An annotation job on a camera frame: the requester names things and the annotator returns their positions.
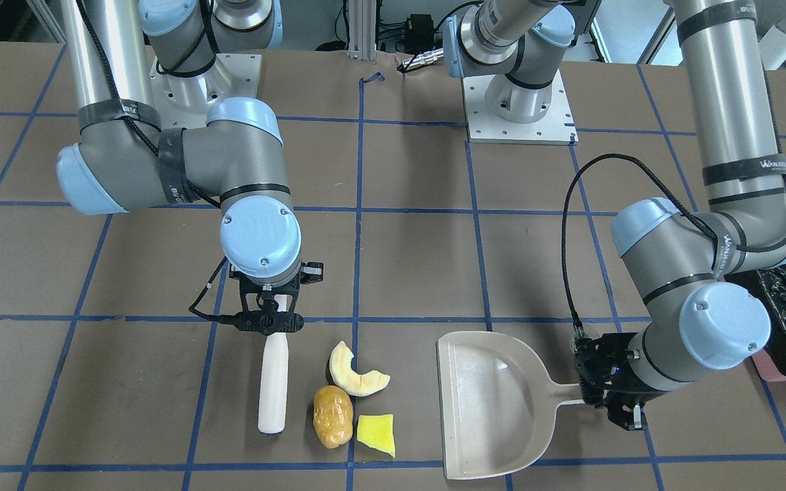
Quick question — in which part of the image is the aluminium frame post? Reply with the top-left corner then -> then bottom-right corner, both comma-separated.
347,0 -> 378,64

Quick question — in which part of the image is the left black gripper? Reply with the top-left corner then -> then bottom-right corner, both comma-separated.
574,333 -> 653,431

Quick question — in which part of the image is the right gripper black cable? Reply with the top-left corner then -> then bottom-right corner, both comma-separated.
188,256 -> 244,325

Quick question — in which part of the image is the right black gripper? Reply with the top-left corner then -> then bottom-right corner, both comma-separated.
228,262 -> 324,336

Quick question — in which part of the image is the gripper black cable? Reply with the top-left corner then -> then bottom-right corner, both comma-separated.
188,256 -> 244,325
561,153 -> 718,335

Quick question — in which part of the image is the beige plastic dustpan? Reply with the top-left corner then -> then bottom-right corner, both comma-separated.
437,331 -> 581,481

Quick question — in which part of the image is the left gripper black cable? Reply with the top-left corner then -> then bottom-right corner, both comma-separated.
561,153 -> 718,335

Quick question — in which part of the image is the beige hand brush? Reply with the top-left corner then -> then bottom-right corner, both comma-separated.
258,333 -> 289,434

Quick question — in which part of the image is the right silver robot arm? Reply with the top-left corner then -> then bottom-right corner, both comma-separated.
57,1 -> 323,336

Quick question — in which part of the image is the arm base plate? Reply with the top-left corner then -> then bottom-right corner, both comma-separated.
462,72 -> 579,145
149,54 -> 262,128

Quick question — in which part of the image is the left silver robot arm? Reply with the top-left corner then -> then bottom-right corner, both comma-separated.
562,1 -> 786,431

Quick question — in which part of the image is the yellow sponge piece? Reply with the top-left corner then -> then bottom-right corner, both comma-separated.
358,413 -> 396,458

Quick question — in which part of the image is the brown potato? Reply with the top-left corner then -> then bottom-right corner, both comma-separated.
312,385 -> 353,449

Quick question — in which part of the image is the pale melon rind slice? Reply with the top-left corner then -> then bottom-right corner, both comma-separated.
328,340 -> 391,397

